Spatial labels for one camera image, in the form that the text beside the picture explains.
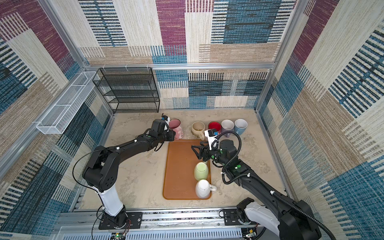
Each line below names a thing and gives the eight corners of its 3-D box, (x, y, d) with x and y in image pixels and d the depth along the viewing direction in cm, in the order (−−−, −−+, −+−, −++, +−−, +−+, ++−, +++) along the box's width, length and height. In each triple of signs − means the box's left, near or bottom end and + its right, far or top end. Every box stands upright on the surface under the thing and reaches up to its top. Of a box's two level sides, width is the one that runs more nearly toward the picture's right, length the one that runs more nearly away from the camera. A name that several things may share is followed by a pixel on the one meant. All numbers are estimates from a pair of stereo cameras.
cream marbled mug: (191, 142, 103) (191, 135, 97) (191, 128, 111) (191, 121, 105) (205, 142, 103) (205, 135, 97) (204, 128, 111) (204, 121, 105)
